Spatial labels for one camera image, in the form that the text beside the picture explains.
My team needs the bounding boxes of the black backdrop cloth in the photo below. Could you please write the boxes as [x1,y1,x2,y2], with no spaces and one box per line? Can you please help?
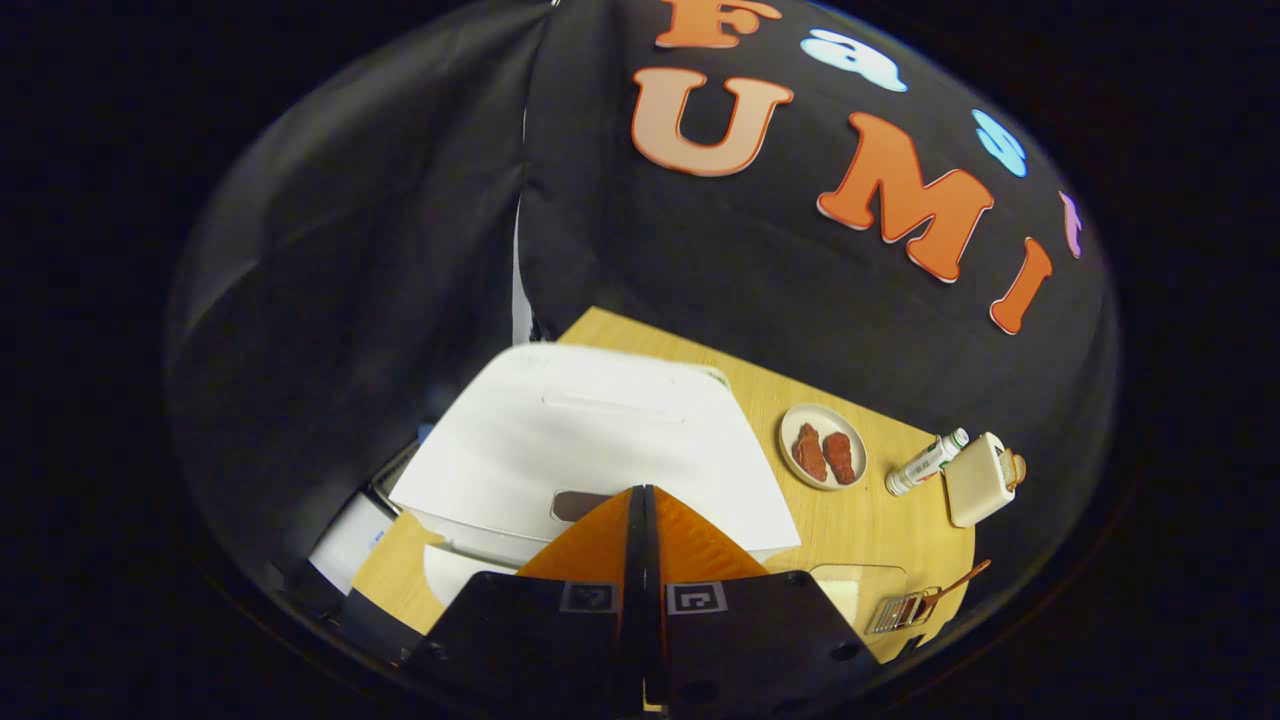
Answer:
[165,0,1119,601]

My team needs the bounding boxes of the white rice cooker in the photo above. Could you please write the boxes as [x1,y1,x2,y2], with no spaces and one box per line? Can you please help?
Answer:
[388,343,803,606]

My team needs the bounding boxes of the clear chopstick holder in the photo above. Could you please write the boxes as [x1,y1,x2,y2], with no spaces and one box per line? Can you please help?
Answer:
[868,587,943,636]

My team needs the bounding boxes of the white blue plastic item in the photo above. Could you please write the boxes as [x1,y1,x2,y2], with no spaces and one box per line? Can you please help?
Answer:
[308,488,399,598]

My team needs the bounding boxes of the clear rice container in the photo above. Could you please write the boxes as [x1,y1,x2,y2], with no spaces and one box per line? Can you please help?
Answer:
[808,563,909,633]

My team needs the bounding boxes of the round white plate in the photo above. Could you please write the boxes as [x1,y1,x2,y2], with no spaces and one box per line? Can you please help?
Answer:
[778,403,869,491]

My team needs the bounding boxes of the white toaster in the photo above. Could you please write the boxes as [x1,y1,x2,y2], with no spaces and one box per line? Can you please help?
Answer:
[943,432,1027,528]

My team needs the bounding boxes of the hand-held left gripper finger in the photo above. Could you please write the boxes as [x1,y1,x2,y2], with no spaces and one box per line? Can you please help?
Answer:
[400,485,649,720]
[645,485,886,720]

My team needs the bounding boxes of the white green bottle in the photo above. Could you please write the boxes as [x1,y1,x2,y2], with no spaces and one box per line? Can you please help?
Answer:
[885,428,969,497]

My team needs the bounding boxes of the brown wooden spoon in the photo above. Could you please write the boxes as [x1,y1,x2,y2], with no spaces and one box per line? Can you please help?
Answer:
[915,559,993,616]

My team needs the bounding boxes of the red meat piece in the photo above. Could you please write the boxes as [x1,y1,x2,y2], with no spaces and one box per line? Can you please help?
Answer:
[792,423,829,483]
[822,432,859,486]

